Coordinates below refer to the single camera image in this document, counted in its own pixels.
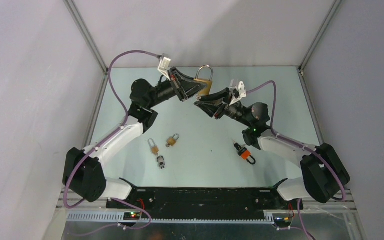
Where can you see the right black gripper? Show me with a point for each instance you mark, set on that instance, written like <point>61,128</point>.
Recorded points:
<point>208,105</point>

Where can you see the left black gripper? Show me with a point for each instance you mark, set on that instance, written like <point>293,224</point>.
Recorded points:
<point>183,86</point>

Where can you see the large brass padlock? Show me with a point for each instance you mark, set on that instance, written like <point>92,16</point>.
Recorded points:
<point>207,81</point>

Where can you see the orange black padlock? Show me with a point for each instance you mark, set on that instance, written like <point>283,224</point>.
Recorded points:
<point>246,155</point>

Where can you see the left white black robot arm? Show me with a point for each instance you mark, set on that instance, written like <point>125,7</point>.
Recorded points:
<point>84,168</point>

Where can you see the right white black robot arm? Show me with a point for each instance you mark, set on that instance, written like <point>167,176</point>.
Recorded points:
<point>323,173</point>

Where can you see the small brass padlock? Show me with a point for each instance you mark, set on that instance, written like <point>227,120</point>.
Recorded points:
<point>171,141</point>

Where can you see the long shackle brass padlock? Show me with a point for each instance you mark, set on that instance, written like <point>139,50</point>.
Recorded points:
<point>153,147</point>

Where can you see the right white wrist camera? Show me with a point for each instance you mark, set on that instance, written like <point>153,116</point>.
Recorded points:
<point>238,91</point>

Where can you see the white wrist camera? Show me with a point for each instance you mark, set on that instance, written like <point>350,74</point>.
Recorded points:
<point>164,65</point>
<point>238,91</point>

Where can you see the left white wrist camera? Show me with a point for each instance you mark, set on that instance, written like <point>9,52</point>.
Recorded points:
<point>164,65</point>

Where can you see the right aluminium frame post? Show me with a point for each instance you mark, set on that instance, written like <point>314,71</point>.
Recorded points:
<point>319,36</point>

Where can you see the aluminium frame post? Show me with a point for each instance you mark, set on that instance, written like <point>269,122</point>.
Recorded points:
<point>86,34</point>
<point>319,36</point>

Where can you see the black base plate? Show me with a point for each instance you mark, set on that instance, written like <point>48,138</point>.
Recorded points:
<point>249,203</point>

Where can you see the left aluminium frame post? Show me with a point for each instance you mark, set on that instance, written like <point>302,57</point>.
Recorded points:
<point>86,34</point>

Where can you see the slotted grey cable duct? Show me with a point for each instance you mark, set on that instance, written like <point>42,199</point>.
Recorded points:
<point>133,217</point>

